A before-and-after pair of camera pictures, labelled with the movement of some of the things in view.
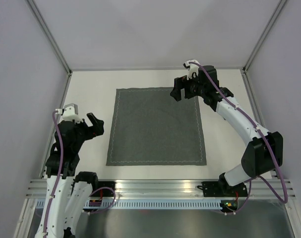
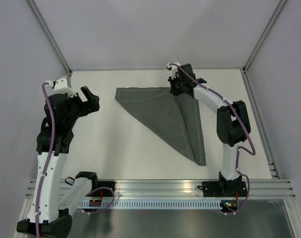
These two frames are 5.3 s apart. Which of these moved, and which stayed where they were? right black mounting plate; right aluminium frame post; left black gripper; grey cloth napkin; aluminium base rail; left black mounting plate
Moved: left black gripper; grey cloth napkin
Stayed: right aluminium frame post; left black mounting plate; aluminium base rail; right black mounting plate
